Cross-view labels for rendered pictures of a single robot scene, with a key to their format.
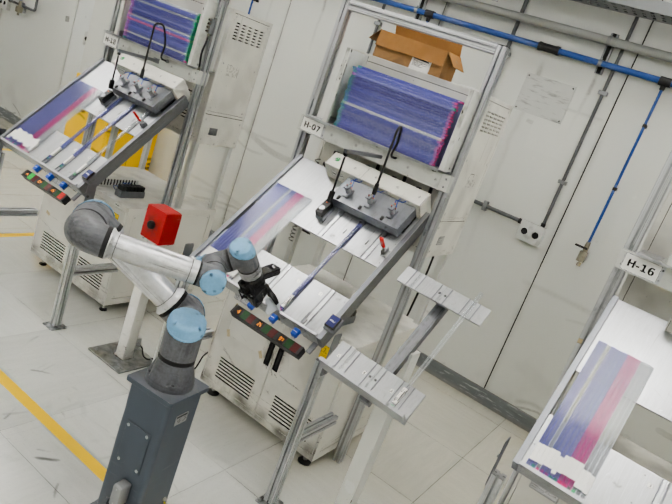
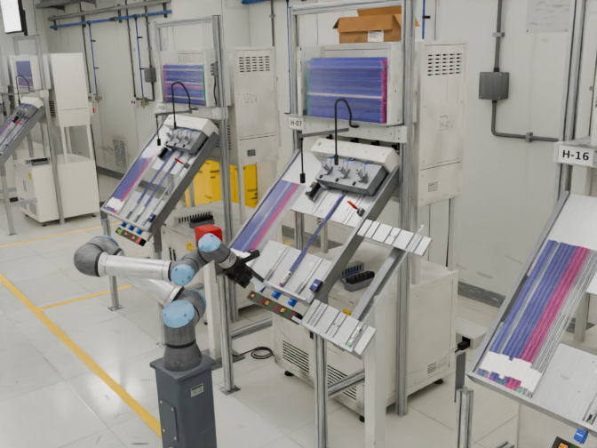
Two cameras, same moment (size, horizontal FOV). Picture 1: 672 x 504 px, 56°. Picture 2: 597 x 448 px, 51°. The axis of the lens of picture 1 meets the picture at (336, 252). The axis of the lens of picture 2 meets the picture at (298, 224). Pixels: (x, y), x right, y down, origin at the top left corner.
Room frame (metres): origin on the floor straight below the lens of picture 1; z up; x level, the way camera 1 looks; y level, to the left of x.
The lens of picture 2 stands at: (-0.07, -0.92, 1.70)
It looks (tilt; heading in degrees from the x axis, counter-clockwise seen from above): 16 degrees down; 23
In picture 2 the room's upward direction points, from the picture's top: 2 degrees counter-clockwise
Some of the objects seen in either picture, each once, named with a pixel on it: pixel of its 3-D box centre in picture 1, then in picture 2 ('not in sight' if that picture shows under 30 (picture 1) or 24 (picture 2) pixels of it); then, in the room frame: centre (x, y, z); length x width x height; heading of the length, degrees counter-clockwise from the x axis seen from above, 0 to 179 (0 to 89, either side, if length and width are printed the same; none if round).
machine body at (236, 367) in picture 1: (310, 356); (362, 324); (2.82, -0.06, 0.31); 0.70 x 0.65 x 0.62; 61
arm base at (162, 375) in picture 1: (173, 367); (181, 349); (1.78, 0.35, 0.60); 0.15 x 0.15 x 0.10
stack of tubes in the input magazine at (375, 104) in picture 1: (398, 115); (352, 88); (2.69, -0.05, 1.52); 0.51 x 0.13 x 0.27; 61
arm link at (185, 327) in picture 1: (183, 333); (179, 321); (1.78, 0.35, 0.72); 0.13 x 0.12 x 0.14; 15
